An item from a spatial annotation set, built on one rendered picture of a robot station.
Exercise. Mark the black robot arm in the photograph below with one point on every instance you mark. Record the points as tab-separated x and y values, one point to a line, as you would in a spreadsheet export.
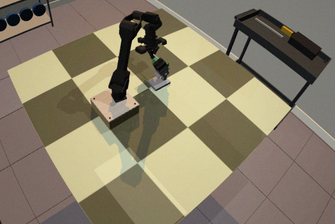
128	30

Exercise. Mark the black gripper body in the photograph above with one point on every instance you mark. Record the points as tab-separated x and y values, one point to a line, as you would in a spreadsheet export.
151	41

